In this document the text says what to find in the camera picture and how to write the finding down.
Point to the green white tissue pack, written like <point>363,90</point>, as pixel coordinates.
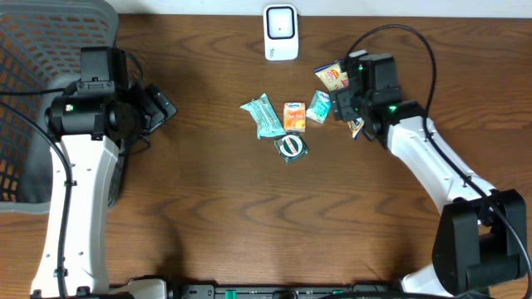
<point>319,107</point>

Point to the dark green Zam-Buk box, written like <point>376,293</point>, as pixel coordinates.
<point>291,147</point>

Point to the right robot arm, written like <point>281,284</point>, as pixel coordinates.
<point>481,234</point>

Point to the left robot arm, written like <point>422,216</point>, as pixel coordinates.
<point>95,120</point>

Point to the light teal wipes pack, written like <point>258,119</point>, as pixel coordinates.
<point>265,117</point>

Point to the white barcode scanner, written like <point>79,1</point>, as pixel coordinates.
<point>280,32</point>

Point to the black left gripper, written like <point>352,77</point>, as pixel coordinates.
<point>159,106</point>

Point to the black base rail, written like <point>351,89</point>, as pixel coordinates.
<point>204,291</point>

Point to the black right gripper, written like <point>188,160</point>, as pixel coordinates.
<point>340,105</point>

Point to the yellow antibacterial wipes bag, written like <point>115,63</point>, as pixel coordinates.
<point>335,79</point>

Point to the orange tissue pack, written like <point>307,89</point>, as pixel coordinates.
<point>294,117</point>

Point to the dark grey plastic basket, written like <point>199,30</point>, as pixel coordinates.
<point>41,44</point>

